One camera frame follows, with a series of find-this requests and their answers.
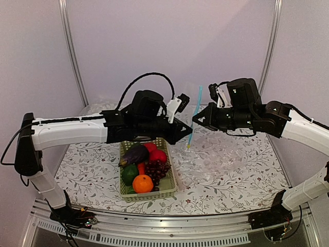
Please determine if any clear bag at back corner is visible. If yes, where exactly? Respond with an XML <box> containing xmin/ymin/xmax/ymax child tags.
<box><xmin>79</xmin><ymin>101</ymin><xmax>117</xmax><ymax>119</ymax></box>

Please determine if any right aluminium frame post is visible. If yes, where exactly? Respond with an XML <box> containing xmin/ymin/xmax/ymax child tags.
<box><xmin>258</xmin><ymin>0</ymin><xmax>283</xmax><ymax>96</ymax></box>

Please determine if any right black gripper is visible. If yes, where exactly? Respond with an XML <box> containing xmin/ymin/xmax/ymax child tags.
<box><xmin>192</xmin><ymin>102</ymin><xmax>254</xmax><ymax>133</ymax></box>

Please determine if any green plastic basket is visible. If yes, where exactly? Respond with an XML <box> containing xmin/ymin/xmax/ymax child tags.
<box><xmin>120</xmin><ymin>138</ymin><xmax>176</xmax><ymax>202</ymax></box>

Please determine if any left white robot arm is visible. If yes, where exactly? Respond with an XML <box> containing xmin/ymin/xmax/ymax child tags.
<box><xmin>14</xmin><ymin>110</ymin><xmax>192</xmax><ymax>225</ymax></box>

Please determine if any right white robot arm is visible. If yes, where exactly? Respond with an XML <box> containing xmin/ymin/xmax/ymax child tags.
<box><xmin>192</xmin><ymin>101</ymin><xmax>328</xmax><ymax>224</ymax></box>

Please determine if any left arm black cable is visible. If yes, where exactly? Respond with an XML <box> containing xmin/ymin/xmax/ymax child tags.
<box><xmin>117</xmin><ymin>72</ymin><xmax>176</xmax><ymax>110</ymax></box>

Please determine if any crumpled clear plastic bag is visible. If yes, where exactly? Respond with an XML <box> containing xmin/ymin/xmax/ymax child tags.
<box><xmin>170</xmin><ymin>132</ymin><xmax>246</xmax><ymax>191</ymax></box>

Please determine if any purple eggplant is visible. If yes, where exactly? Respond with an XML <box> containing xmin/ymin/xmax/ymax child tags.
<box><xmin>118</xmin><ymin>143</ymin><xmax>150</xmax><ymax>167</ymax></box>

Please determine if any dark red grape bunch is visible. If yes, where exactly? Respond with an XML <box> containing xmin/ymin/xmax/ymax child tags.
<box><xmin>145</xmin><ymin>160</ymin><xmax>171</xmax><ymax>191</ymax></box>

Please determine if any red apple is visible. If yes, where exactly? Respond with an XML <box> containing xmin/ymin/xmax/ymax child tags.
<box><xmin>149</xmin><ymin>149</ymin><xmax>168</xmax><ymax>163</ymax></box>

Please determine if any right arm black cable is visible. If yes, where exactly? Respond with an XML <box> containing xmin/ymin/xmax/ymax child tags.
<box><xmin>287</xmin><ymin>107</ymin><xmax>329</xmax><ymax>131</ymax></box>

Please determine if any clear zip bag blue zipper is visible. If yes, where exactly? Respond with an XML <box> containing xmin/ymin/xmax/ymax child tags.
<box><xmin>181</xmin><ymin>82</ymin><xmax>203</xmax><ymax>152</ymax></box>

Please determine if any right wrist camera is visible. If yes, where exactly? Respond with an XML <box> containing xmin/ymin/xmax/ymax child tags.
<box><xmin>208</xmin><ymin>83</ymin><xmax>229</xmax><ymax>109</ymax></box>

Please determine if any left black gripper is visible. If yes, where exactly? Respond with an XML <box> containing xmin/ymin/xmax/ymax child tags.
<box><xmin>136</xmin><ymin>118</ymin><xmax>193</xmax><ymax>145</ymax></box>

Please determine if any orange fruit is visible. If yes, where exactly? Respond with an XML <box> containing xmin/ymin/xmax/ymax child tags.
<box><xmin>132</xmin><ymin>175</ymin><xmax>154</xmax><ymax>193</ymax></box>

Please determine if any front aluminium rail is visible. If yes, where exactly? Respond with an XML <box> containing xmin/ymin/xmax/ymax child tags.
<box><xmin>27</xmin><ymin>205</ymin><xmax>315</xmax><ymax>246</ymax></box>

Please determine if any green pepper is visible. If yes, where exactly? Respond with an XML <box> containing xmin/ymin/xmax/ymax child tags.
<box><xmin>121</xmin><ymin>164</ymin><xmax>139</xmax><ymax>186</ymax></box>

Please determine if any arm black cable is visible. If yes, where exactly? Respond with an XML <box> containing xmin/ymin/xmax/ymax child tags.
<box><xmin>117</xmin><ymin>72</ymin><xmax>176</xmax><ymax>110</ymax></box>
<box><xmin>287</xmin><ymin>107</ymin><xmax>329</xmax><ymax>131</ymax></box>

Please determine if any aluminium frame post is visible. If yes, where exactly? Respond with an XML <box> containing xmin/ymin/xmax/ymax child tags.
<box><xmin>258</xmin><ymin>0</ymin><xmax>283</xmax><ymax>96</ymax></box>
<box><xmin>58</xmin><ymin>0</ymin><xmax>89</xmax><ymax>107</ymax></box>

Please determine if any orange carrot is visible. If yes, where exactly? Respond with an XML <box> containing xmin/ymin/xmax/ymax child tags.
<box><xmin>137</xmin><ymin>162</ymin><xmax>145</xmax><ymax>175</ymax></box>

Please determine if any left aluminium frame post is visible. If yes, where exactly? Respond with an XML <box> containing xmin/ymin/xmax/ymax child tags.
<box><xmin>58</xmin><ymin>0</ymin><xmax>89</xmax><ymax>107</ymax></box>

